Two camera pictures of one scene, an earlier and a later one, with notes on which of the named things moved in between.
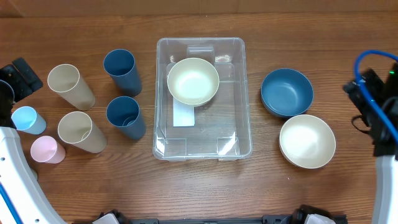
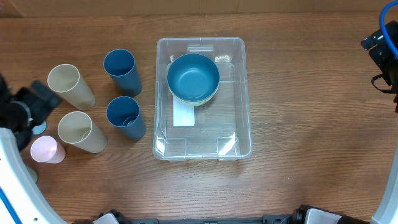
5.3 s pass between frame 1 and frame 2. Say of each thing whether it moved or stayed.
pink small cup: stayed
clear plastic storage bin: stayed
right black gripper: moved
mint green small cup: stayed
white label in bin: stayed
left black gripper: moved
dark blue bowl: moved
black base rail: stayed
